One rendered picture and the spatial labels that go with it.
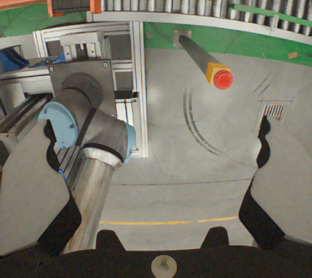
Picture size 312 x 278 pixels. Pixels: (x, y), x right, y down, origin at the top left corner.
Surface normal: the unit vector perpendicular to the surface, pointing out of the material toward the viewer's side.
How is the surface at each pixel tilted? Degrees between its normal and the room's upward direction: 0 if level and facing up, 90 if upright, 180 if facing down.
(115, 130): 69
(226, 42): 0
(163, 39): 0
